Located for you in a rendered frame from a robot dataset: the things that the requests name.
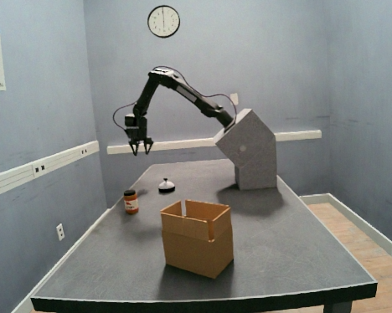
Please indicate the brown cardboard box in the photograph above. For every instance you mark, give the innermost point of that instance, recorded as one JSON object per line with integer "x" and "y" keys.
{"x": 187, "y": 242}

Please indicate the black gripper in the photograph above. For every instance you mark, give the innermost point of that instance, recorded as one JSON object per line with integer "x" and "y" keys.
{"x": 147, "y": 141}

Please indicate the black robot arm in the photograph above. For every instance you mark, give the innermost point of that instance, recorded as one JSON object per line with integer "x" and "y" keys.
{"x": 208, "y": 107}

